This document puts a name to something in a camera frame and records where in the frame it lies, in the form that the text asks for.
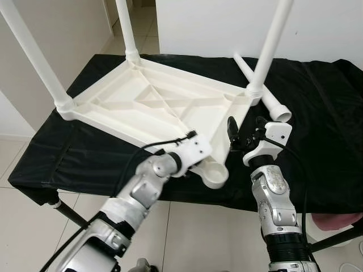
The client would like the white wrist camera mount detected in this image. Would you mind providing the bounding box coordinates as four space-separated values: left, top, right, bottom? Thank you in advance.
244 121 293 168
173 135 213 173

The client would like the white plastic table leg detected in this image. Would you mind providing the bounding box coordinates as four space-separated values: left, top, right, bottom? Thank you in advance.
245 0 294 100
0 0 75 114
115 0 141 64
234 54 293 123

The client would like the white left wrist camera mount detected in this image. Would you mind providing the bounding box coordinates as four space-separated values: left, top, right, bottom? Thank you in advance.
173 135 213 173

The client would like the white floor cable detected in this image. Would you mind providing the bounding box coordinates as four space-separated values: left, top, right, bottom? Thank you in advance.
339 241 363 272

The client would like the grey robot left foot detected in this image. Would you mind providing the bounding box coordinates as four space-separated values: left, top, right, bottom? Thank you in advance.
136 258 159 272

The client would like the white round base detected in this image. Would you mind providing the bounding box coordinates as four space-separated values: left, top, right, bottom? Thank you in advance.
318 226 355 249

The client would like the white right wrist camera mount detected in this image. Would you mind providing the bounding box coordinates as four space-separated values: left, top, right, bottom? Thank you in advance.
244 121 293 168

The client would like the pink plastic stool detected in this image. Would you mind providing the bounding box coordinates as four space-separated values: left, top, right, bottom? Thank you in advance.
312 212 363 230

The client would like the white plastic children table top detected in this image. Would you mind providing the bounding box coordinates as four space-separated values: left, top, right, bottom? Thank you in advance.
56 53 263 190

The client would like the black tablecloth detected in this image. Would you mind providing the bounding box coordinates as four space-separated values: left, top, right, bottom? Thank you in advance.
9 53 363 215

